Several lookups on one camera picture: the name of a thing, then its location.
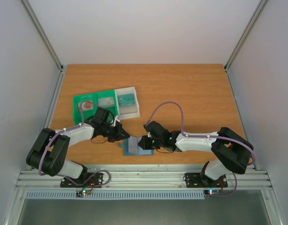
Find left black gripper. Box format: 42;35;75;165
102;123;131;143

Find teal leather card holder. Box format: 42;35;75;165
118;136;154;156

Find white translucent plastic bin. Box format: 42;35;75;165
114;87;140;120

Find green plastic bin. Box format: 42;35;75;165
73;90;118;125

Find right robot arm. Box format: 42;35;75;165
138;121;253;187

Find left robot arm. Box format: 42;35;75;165
26;107;130;187

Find grey card in green bin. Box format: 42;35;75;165
98;97;115;108

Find teal cards in white bin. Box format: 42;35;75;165
118;93;135;107

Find card with red circle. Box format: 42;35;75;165
78;100;94;111

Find right small circuit board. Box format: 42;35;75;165
204;189;220;196

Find small circuit board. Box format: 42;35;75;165
204;189;220;196
75;190;91;197

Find left small circuit board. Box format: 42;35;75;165
75;190;91;197

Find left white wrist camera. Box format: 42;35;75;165
111;115;121;127

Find aluminium front rail frame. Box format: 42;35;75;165
15;164;273;190

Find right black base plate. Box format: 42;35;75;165
183;172;228;188

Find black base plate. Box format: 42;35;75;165
183;172;228;188
60;172;103;188

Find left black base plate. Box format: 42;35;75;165
60;172;103;188

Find grey slotted cable duct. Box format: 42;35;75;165
25;190;205;200

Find left aluminium corner post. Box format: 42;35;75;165
20;0;63;71

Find aluminium corner post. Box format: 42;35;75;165
20;0;63;71
224;0;269;73

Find right aluminium corner post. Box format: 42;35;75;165
224;0;269;73

